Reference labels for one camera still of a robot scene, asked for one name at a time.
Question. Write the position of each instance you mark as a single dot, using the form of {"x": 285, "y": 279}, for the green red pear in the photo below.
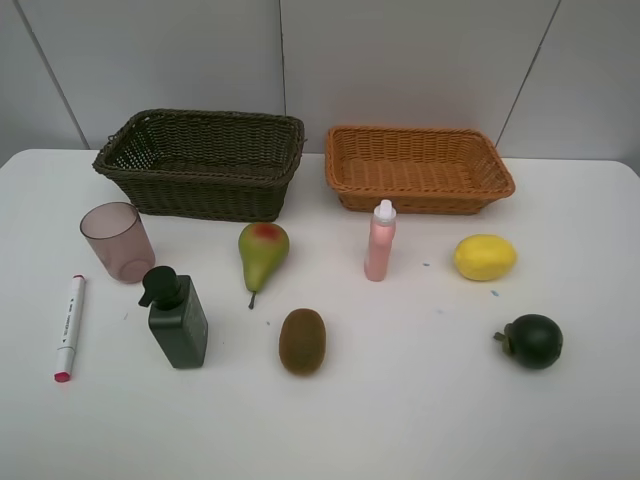
{"x": 263, "y": 247}

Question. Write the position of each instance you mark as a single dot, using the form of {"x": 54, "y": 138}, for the dark green round fruit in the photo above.
{"x": 533, "y": 341}

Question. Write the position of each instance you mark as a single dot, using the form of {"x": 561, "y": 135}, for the dark green pump bottle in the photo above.
{"x": 176, "y": 317}

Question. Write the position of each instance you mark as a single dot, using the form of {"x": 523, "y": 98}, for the brown kiwi fruit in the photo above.
{"x": 302, "y": 342}

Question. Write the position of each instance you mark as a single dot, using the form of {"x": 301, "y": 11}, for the translucent pink plastic cup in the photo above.
{"x": 117, "y": 236}

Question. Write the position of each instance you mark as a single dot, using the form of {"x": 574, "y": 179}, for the pink white-capped bottle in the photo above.
{"x": 381, "y": 234}

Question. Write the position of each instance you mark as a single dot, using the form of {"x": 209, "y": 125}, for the white red-capped marker pen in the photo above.
{"x": 67, "y": 348}

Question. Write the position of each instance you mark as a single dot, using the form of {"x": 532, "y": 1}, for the dark brown wicker basket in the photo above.
{"x": 209, "y": 165}

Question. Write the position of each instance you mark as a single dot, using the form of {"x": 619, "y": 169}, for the orange wicker basket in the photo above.
{"x": 420, "y": 170}

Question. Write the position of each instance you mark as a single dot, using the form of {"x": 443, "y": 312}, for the yellow lemon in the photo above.
{"x": 484, "y": 257}

